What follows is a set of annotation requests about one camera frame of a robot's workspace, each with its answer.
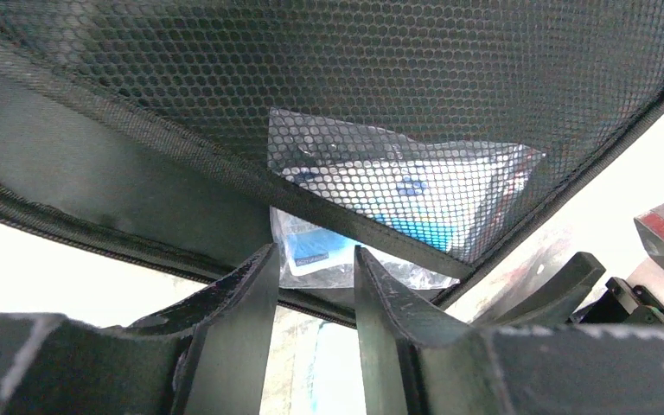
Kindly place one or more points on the alcohol wipes clear bag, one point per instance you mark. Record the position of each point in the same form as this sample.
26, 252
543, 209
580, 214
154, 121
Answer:
451, 196

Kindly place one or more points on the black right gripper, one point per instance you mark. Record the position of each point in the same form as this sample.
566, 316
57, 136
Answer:
560, 295

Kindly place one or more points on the adhesive bandages clear bag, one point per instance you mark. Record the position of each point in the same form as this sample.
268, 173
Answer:
335, 382

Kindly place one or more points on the red medicine kit case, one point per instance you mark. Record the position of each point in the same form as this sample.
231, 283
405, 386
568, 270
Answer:
138, 130

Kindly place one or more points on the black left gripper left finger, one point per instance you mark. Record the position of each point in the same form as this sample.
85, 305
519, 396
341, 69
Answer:
206, 354

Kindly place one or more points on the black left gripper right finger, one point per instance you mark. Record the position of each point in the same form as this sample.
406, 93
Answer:
416, 359

